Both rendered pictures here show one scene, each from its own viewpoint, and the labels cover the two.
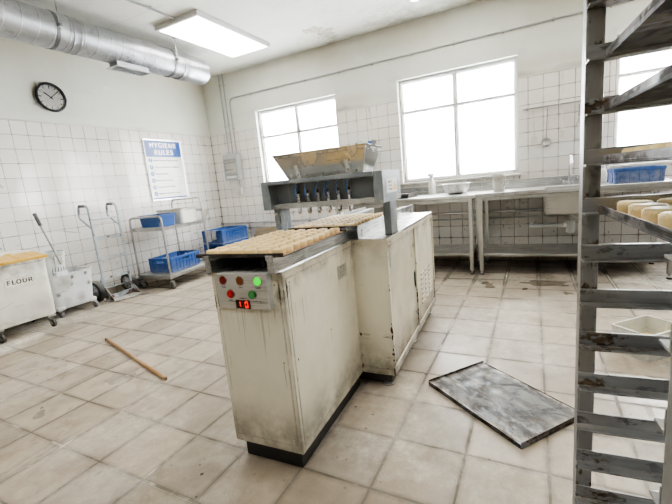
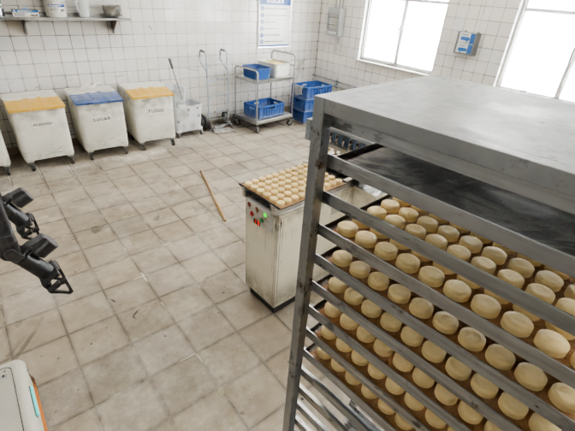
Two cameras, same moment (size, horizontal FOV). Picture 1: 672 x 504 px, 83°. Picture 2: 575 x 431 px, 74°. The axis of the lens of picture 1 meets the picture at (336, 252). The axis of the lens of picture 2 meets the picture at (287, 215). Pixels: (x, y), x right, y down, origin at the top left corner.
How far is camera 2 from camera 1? 1.11 m
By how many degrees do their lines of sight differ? 29
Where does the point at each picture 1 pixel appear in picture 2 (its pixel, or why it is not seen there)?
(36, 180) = (174, 24)
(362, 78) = not seen: outside the picture
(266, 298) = (268, 226)
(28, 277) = (161, 109)
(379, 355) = not seen: hidden behind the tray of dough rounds
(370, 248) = (364, 197)
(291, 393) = (273, 277)
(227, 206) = (322, 59)
